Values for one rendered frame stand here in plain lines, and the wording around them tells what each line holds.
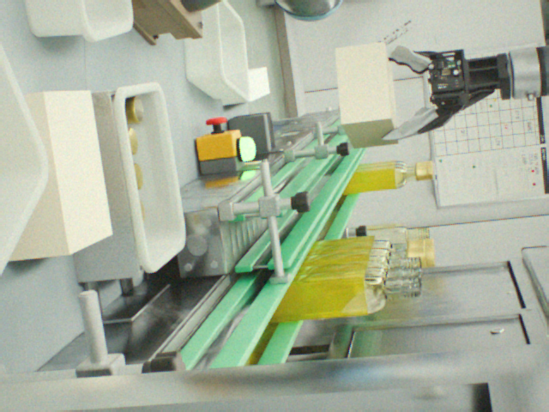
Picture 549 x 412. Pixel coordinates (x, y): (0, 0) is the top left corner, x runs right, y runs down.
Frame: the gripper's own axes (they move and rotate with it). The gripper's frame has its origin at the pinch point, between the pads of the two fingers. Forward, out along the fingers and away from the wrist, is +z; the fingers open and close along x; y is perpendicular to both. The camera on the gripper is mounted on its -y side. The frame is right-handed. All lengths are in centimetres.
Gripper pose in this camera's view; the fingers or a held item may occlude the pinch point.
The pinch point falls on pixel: (377, 96)
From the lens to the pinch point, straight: 143.6
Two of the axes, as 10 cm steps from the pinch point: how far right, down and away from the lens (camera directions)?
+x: 0.7, 9.8, -1.9
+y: -2.1, -1.7, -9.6
